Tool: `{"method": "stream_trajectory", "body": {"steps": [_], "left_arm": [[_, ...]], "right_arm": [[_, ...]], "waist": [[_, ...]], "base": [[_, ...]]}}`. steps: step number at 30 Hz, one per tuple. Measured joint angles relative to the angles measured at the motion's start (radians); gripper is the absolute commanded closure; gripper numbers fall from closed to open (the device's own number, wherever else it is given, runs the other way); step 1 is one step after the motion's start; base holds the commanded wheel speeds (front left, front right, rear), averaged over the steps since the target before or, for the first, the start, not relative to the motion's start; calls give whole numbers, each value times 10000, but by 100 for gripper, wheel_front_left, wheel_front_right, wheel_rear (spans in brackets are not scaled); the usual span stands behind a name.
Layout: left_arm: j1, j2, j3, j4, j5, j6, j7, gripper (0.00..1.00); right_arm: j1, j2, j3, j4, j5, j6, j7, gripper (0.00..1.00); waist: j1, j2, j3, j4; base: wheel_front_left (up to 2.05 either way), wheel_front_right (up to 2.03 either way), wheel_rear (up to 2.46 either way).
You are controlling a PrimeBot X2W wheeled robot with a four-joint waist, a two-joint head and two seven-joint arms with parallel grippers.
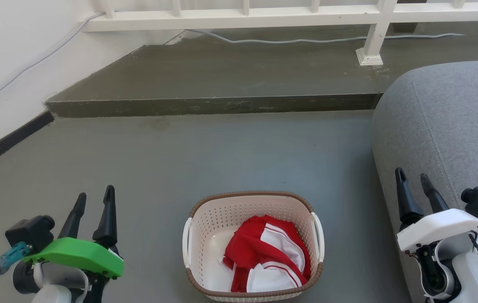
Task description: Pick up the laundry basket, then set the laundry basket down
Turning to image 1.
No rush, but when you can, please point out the teal plug grey cable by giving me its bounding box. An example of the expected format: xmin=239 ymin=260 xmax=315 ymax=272
xmin=0 ymin=242 xmax=33 ymax=303

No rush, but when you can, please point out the raised concrete step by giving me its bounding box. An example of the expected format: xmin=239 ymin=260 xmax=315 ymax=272
xmin=44 ymin=21 xmax=478 ymax=119

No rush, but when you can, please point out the grey fabric sofa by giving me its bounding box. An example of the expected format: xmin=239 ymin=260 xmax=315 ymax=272
xmin=371 ymin=60 xmax=478 ymax=303

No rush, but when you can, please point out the white railing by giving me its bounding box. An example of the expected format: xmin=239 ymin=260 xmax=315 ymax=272
xmin=81 ymin=0 xmax=478 ymax=66

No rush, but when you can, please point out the red and white garment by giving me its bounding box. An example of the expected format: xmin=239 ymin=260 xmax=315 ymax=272
xmin=222 ymin=215 xmax=312 ymax=293

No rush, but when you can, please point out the light grey cable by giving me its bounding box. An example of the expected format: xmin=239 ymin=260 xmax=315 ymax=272
xmin=186 ymin=29 xmax=465 ymax=45
xmin=0 ymin=11 xmax=107 ymax=112

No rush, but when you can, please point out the beige perforated laundry basket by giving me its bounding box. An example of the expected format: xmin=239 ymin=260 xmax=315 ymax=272
xmin=182 ymin=191 xmax=325 ymax=303

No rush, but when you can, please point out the black baseboard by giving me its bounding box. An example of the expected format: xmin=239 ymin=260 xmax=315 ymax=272
xmin=0 ymin=111 xmax=55 ymax=175

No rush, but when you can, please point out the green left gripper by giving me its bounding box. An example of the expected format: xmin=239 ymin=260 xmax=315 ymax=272
xmin=24 ymin=185 xmax=124 ymax=279

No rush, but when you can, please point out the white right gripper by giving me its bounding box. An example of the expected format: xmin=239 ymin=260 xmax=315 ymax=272
xmin=395 ymin=167 xmax=478 ymax=253

